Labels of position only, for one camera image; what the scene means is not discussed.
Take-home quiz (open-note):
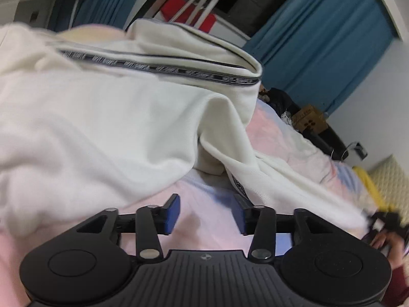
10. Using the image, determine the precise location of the brown paper bag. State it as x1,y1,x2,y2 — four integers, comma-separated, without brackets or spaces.
292,104,328,134

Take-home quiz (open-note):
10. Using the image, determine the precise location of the black clothes pile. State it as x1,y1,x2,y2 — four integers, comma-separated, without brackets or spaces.
259,85,347,160

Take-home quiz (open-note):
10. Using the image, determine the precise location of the white jacket with striped trim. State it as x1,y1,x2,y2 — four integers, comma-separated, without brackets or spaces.
0,17,372,240

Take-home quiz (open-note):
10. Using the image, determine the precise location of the white garment steamer stand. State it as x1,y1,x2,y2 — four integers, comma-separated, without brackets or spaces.
143,0,231,28

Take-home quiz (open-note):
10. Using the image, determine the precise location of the right blue curtain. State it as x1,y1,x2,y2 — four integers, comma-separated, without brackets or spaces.
243,0,396,114

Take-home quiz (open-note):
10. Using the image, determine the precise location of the person's right hand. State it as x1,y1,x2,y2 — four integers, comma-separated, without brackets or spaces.
370,230,405,270

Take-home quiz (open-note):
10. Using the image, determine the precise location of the pastel pink blue bedsheet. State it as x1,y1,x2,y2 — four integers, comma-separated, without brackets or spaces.
0,23,378,307

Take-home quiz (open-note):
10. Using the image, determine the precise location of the yellow cloth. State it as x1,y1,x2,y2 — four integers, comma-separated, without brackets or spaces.
352,166,388,211

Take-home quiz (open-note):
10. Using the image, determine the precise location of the red garment on rack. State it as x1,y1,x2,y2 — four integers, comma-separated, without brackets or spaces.
160,0,216,33

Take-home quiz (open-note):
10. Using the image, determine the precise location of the blue curtain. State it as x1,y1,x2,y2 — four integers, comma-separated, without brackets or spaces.
47,0,137,32
243,0,396,114

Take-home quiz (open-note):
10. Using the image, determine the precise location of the left blue curtain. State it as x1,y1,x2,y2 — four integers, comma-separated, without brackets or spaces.
47,0,137,32

